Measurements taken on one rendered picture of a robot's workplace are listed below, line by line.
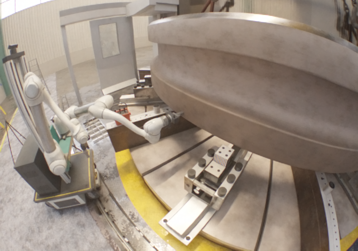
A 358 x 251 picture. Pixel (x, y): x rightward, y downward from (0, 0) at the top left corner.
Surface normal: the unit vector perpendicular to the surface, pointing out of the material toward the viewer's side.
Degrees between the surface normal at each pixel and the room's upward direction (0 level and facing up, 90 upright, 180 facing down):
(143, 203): 0
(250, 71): 90
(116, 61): 90
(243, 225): 0
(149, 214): 0
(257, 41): 90
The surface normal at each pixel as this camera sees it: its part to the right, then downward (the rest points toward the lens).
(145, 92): 0.07, 0.54
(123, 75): 0.71, 0.37
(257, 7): -0.69, 0.41
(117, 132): 0.45, 0.48
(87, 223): -0.03, -0.84
